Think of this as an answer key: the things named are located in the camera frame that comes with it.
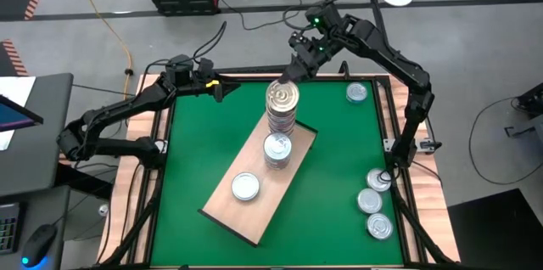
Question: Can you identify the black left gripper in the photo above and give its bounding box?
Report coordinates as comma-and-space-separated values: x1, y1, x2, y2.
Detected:
190, 73, 242, 104

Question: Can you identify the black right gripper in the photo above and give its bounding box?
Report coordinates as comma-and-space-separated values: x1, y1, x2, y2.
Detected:
277, 42, 337, 85

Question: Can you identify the teal-label can silver lid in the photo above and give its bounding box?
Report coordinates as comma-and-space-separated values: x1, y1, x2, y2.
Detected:
345, 82, 369, 104

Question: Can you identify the tuna can plain silver lid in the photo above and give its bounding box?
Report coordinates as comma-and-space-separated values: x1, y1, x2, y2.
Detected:
231, 172, 260, 202

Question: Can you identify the red-label can silver lid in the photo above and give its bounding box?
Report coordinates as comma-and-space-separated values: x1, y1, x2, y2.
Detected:
366, 167, 392, 194
356, 188, 383, 215
366, 212, 394, 241

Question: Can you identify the black floor bar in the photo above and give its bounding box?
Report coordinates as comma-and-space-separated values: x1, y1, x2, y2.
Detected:
210, 64, 296, 75

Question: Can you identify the grey desk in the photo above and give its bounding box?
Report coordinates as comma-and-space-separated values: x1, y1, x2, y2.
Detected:
0, 72, 76, 270

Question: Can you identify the white paper sheet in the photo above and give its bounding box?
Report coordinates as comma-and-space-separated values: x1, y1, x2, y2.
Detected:
0, 76, 37, 152

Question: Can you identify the tilted desk screen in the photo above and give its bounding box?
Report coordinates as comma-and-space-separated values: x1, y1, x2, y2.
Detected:
0, 93, 44, 133

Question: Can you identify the black floor equipment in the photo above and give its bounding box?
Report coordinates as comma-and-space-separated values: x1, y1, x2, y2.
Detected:
515, 82, 543, 119

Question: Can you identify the black mouse blue light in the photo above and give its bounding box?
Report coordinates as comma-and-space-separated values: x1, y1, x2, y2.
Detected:
20, 222, 59, 268

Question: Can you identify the black keyboard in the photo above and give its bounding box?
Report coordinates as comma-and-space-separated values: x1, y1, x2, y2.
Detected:
0, 201, 22, 256

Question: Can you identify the plain black floor mat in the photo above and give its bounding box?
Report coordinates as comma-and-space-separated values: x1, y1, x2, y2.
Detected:
447, 188, 543, 270

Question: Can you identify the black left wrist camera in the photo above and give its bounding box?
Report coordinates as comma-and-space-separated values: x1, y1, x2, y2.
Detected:
197, 57, 216, 76

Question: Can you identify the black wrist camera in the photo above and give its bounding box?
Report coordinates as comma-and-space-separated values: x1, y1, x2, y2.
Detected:
197, 57, 216, 76
288, 31, 313, 50

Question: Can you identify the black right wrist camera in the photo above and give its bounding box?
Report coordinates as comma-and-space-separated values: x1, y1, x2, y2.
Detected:
288, 31, 313, 50

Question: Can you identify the yellow floor cable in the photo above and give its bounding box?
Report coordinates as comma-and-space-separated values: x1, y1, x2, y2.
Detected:
63, 0, 133, 76

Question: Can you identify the grey metal mounting bracket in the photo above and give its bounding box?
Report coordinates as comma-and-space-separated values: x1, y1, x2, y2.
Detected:
383, 137, 443, 155

